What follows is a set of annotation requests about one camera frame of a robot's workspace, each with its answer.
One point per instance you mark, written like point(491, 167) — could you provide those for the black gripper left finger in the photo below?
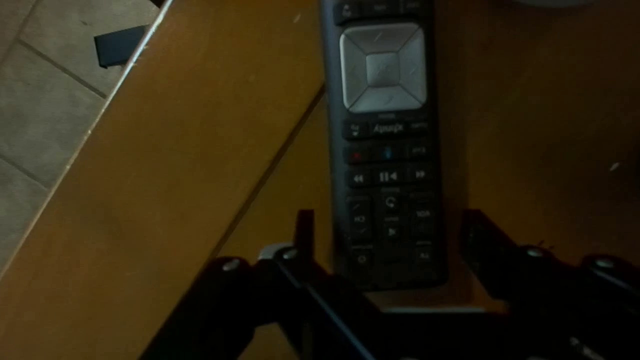
point(267, 307)

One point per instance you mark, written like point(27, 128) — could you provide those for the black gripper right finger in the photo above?
point(567, 300)

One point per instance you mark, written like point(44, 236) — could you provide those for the black remote control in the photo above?
point(387, 146)

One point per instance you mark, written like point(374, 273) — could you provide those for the dark flat floor object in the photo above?
point(120, 44)

